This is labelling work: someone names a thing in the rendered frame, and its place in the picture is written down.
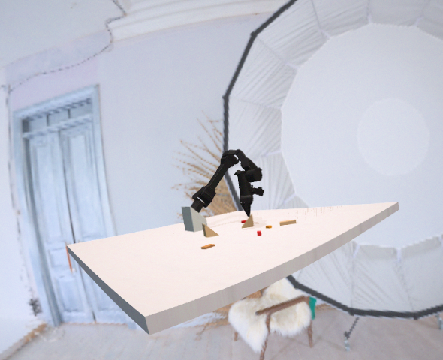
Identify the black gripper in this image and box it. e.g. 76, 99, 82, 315
239, 183, 254, 217

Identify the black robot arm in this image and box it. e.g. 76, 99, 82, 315
191, 149, 264, 214

